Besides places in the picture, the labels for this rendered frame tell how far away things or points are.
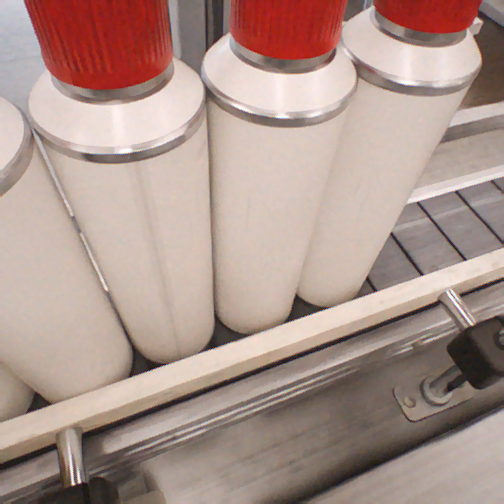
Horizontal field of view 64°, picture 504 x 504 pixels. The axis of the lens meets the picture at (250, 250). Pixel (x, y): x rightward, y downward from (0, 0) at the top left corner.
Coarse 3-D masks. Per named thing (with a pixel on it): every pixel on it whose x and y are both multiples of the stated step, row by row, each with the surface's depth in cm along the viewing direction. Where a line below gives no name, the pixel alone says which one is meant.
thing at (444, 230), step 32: (448, 192) 33; (480, 192) 33; (416, 224) 31; (448, 224) 31; (480, 224) 31; (384, 256) 29; (416, 256) 29; (448, 256) 29; (384, 288) 27; (480, 288) 30; (288, 320) 26; (224, 384) 25; (128, 416) 22
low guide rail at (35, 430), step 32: (480, 256) 25; (416, 288) 23; (448, 288) 24; (320, 320) 22; (352, 320) 22; (384, 320) 24; (224, 352) 21; (256, 352) 21; (288, 352) 22; (128, 384) 19; (160, 384) 19; (192, 384) 20; (32, 416) 18; (64, 416) 18; (96, 416) 19; (0, 448) 18; (32, 448) 19
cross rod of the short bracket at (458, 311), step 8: (440, 296) 24; (448, 296) 24; (456, 296) 24; (440, 304) 24; (448, 304) 24; (456, 304) 24; (464, 304) 24; (448, 312) 24; (456, 312) 23; (464, 312) 23; (472, 312) 23; (456, 320) 23; (464, 320) 23; (472, 320) 23; (464, 328) 23
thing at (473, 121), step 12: (480, 108) 26; (492, 108) 26; (456, 120) 25; (468, 120) 25; (480, 120) 26; (492, 120) 26; (456, 132) 26; (468, 132) 26; (480, 132) 27; (72, 216) 19
